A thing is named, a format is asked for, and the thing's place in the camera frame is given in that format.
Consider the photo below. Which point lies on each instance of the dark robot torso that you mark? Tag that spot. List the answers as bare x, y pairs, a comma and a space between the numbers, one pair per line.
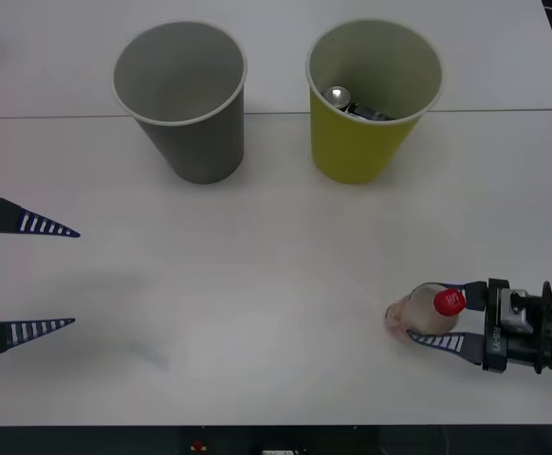
276, 441

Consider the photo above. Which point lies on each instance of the grey plastic waste bin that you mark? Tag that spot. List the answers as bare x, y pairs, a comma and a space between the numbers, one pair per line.
200, 147

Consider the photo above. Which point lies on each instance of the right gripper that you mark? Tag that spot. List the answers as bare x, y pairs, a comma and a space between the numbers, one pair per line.
494, 351

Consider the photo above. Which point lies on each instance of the yellow-green plastic waste bin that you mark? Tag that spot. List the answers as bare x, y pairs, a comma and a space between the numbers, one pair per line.
352, 149

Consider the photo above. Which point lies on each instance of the black drink can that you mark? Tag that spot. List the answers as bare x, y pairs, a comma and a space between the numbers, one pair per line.
366, 113

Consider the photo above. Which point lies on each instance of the clear bottle with red cap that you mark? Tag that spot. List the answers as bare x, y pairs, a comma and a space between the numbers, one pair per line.
423, 310

